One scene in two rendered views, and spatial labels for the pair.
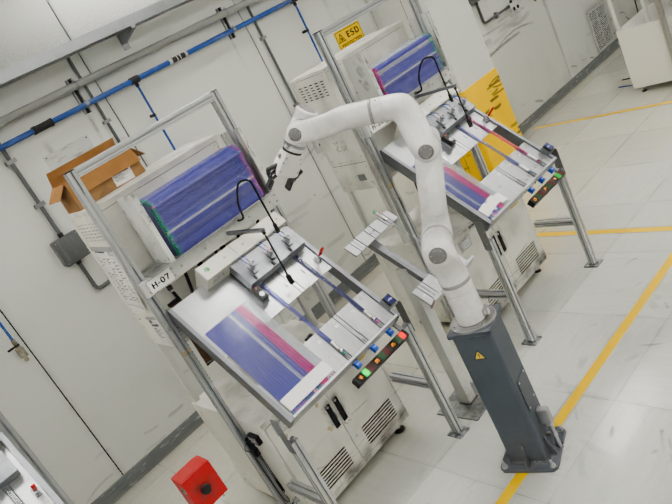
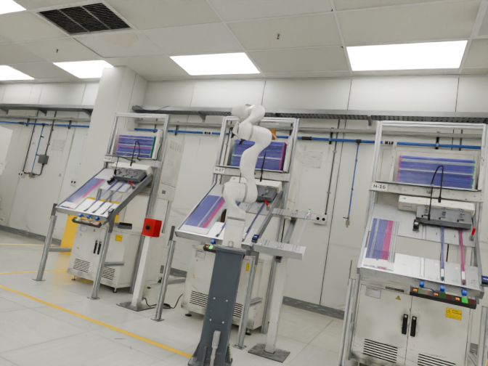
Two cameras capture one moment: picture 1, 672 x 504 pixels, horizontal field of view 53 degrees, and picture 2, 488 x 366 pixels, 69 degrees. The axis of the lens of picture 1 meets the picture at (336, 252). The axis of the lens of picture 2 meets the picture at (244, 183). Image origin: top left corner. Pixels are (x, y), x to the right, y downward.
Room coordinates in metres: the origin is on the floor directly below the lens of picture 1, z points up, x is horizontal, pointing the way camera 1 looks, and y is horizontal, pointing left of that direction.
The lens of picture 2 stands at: (1.16, -2.32, 0.85)
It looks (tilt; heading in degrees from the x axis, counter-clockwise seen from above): 7 degrees up; 59
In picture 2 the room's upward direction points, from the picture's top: 10 degrees clockwise
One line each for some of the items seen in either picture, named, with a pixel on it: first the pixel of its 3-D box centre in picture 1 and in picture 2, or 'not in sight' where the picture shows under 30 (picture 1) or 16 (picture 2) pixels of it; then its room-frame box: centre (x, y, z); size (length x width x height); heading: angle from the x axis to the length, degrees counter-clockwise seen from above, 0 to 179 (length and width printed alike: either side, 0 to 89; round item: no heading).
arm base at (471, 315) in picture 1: (464, 301); (233, 234); (2.33, -0.36, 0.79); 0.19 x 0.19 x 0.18
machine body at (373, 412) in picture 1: (303, 413); (236, 285); (2.98, 0.53, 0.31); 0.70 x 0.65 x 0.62; 124
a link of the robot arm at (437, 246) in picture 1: (443, 259); (234, 200); (2.30, -0.35, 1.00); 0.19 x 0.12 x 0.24; 162
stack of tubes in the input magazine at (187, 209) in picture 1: (202, 198); (258, 155); (2.92, 0.41, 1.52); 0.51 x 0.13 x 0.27; 124
